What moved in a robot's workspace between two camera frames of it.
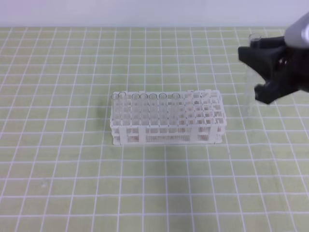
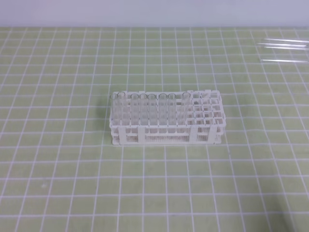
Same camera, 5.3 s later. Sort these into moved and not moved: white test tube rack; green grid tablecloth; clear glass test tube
Moved: clear glass test tube
Not moved: white test tube rack; green grid tablecloth
